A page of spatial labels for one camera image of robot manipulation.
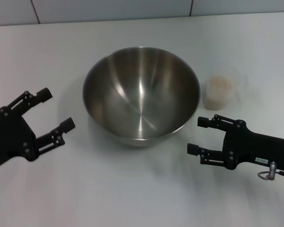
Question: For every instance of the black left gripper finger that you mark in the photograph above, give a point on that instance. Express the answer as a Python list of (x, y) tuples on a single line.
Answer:
[(45, 93), (67, 124)]

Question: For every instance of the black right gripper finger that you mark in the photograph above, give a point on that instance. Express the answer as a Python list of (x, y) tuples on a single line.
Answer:
[(202, 122), (192, 149)]

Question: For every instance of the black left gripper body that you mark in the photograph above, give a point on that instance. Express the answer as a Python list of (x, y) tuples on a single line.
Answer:
[(11, 139)]

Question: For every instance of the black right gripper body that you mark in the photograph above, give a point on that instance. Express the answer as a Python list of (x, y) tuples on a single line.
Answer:
[(255, 146)]

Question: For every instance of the clear plastic measuring cup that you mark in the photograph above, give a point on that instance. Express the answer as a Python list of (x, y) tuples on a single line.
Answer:
[(217, 94)]

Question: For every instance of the white rice grains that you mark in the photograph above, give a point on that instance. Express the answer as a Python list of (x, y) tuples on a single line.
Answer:
[(219, 82)]

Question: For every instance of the stainless steel mixing bowl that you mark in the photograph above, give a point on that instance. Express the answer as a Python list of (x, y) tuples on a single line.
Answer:
[(142, 99)]

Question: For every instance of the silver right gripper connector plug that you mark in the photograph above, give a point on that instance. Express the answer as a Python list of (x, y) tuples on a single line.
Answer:
[(271, 172)]

